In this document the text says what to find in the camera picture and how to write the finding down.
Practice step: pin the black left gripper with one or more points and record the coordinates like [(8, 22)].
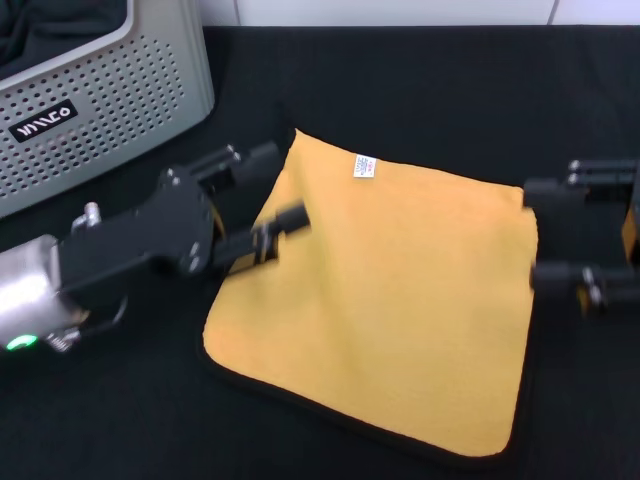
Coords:
[(150, 235)]

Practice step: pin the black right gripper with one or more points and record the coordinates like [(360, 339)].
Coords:
[(632, 235)]

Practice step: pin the yellow towel with black border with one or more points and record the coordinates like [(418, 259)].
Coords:
[(380, 300)]

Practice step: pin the black tablecloth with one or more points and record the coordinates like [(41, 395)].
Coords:
[(400, 75)]

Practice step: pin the grey perforated storage box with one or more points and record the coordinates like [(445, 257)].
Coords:
[(130, 75)]

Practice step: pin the dark cloth box liner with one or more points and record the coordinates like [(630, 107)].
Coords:
[(50, 25)]

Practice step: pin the silver left wrist knob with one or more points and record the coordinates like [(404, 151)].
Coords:
[(89, 215)]

